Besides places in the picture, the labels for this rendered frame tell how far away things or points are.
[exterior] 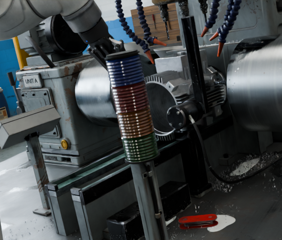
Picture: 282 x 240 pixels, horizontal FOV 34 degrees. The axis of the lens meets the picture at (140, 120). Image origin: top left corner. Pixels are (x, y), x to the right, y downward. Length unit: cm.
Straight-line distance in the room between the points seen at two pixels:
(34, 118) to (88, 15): 32
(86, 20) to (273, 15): 60
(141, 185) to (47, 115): 54
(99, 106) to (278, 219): 72
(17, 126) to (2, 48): 692
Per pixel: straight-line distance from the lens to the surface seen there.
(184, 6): 135
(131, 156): 80
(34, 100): 176
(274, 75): 112
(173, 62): 133
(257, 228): 102
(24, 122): 126
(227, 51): 143
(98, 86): 151
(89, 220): 106
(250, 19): 152
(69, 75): 164
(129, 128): 78
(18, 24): 120
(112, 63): 77
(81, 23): 118
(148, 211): 84
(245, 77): 116
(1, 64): 808
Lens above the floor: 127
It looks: 12 degrees down
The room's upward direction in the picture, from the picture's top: 11 degrees counter-clockwise
